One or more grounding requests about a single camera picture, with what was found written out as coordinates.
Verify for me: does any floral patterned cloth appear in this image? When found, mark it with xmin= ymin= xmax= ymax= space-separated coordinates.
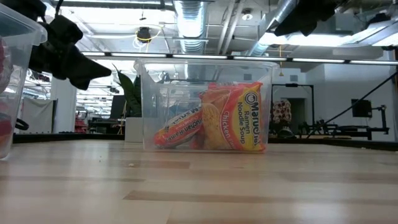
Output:
xmin=270 ymin=99 xmax=292 ymax=124

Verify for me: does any silver ceiling duct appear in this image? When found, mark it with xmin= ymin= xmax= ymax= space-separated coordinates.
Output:
xmin=172 ymin=0 xmax=208 ymax=54

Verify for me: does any bright ceiling light panel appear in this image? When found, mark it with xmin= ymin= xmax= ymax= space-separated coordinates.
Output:
xmin=257 ymin=30 xmax=398 ymax=47

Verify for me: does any black overhead camera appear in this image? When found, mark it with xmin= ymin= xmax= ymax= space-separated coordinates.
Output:
xmin=135 ymin=26 xmax=153 ymax=44

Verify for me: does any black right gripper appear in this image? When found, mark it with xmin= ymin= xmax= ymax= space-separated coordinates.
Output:
xmin=274 ymin=0 xmax=348 ymax=37

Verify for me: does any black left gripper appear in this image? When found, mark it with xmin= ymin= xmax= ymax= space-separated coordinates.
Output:
xmin=28 ymin=14 xmax=112 ymax=91

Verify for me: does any black cable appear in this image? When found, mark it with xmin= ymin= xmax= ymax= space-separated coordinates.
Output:
xmin=14 ymin=117 xmax=30 ymax=131

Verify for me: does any round ceiling sensor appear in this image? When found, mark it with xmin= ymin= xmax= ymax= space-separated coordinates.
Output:
xmin=241 ymin=8 xmax=254 ymax=22

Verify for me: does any white fabric screen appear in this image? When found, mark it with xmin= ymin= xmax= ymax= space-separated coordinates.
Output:
xmin=15 ymin=98 xmax=58 ymax=134

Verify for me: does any black rack frame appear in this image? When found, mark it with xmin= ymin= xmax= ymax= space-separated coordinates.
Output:
xmin=271 ymin=82 xmax=315 ymax=125

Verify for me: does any thin black diagonal rod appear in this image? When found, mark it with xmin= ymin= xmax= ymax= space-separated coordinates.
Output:
xmin=306 ymin=71 xmax=398 ymax=138

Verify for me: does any orange chicken ramen pack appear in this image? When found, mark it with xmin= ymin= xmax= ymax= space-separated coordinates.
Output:
xmin=194 ymin=81 xmax=267 ymax=153
xmin=153 ymin=105 xmax=205 ymax=149

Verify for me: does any clear plastic bin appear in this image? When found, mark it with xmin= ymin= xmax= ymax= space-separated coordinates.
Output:
xmin=155 ymin=81 xmax=212 ymax=147
xmin=0 ymin=2 xmax=48 ymax=160
xmin=133 ymin=58 xmax=280 ymax=153

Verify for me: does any black monitor on stand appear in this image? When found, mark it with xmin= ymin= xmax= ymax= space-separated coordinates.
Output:
xmin=350 ymin=98 xmax=389 ymax=141

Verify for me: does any black metal table frame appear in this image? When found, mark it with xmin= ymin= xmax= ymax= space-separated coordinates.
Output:
xmin=12 ymin=133 xmax=398 ymax=152

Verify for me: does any silver diagonal duct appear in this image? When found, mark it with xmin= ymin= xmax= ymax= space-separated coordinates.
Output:
xmin=248 ymin=0 xmax=301 ymax=57

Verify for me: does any black beam with light strips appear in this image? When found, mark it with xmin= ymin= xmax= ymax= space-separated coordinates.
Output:
xmin=80 ymin=50 xmax=398 ymax=66

